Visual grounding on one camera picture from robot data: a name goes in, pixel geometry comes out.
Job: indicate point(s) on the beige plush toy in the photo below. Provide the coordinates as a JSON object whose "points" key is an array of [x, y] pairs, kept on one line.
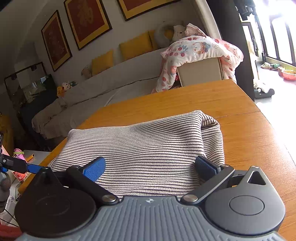
{"points": [[87, 71]]}

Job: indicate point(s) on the yellow cushion middle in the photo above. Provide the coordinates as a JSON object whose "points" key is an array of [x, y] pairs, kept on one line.
{"points": [[136, 46]]}

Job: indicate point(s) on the black floor appliance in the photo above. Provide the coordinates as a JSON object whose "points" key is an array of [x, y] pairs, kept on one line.
{"points": [[260, 94]]}

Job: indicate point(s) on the small plush toys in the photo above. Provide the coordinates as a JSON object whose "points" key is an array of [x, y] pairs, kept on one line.
{"points": [[61, 90]]}

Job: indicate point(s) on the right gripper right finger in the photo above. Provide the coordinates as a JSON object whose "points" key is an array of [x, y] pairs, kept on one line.
{"points": [[214, 176]]}

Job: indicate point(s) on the red framed picture right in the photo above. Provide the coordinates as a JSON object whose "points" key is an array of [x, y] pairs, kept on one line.
{"points": [[133, 8]]}

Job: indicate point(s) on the yellow cushion left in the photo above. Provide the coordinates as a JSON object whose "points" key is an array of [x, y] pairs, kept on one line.
{"points": [[102, 63]]}

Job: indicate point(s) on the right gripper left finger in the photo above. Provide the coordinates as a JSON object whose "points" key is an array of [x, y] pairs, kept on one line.
{"points": [[84, 178]]}

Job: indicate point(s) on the red framed picture middle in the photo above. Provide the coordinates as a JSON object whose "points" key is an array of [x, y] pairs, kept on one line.
{"points": [[88, 20]]}

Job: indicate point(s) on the white plush bear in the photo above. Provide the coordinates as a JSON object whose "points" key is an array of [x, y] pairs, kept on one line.
{"points": [[179, 33]]}

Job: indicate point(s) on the red bowl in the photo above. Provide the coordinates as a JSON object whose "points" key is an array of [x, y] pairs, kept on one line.
{"points": [[289, 75]]}

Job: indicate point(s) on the red framed picture left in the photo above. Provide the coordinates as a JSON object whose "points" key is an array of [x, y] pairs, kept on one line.
{"points": [[55, 41]]}

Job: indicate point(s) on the beige chair back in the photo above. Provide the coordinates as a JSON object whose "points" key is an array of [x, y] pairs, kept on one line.
{"points": [[203, 71]]}

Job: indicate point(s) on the striped beige knit garment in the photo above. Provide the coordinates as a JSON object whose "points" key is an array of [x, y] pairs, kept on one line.
{"points": [[154, 158]]}

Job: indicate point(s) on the hanging dark clothes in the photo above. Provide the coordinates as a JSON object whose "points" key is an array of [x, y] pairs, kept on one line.
{"points": [[245, 8]]}

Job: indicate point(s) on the floral pink quilt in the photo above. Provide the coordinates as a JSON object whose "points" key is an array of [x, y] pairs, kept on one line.
{"points": [[197, 46]]}

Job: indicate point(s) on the grey covered sofa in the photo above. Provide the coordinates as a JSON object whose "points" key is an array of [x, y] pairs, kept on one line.
{"points": [[130, 79]]}

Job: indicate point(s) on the red framed picture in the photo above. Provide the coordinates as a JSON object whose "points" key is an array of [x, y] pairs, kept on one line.
{"points": [[88, 20], [55, 41], [133, 8]]}

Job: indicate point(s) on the grey neck pillow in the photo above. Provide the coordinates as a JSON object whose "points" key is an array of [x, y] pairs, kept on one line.
{"points": [[165, 25]]}

